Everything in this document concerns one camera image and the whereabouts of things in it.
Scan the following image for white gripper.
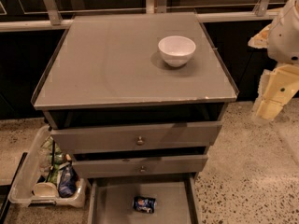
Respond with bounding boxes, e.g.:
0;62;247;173
248;24;299;123

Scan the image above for blue pepsi can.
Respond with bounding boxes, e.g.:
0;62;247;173
133;196;156;214

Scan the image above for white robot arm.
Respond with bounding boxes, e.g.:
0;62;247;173
248;0;299;120

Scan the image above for grey drawer cabinet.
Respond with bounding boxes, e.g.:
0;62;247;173
30;11;240;224

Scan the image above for grey top drawer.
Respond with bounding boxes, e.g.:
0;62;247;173
51;121;221;154

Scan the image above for grey drawer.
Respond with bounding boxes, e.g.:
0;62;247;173
73;155;207;178
87;174;202;224
51;121;221;154

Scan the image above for grey middle drawer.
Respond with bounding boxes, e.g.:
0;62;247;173
73;155;207;178

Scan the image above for grey bottom drawer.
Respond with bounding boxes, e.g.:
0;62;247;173
87;174;202;224

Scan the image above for white ceramic bowl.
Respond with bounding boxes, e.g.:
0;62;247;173
158;35;196;67

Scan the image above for blue snack bag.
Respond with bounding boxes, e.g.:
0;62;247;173
58;164;78;198

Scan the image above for green snack bag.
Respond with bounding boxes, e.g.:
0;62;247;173
38;136;64;184

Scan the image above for clear plastic storage bin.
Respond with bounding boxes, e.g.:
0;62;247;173
8;126;86;208

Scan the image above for white cup in bin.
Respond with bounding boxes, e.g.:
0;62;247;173
33;182;59;198

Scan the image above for metal railing frame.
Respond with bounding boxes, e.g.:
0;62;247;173
0;0;288;33

